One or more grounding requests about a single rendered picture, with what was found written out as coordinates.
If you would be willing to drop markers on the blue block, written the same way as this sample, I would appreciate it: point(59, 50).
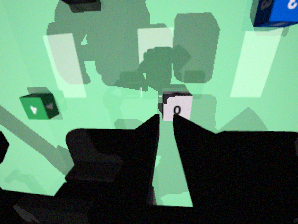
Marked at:
point(276, 13)

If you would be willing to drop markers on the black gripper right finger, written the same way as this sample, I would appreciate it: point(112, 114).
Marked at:
point(205, 155)

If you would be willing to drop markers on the green block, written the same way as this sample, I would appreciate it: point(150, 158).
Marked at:
point(39, 106)

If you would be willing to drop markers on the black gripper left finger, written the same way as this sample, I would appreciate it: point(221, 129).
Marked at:
point(134, 146)

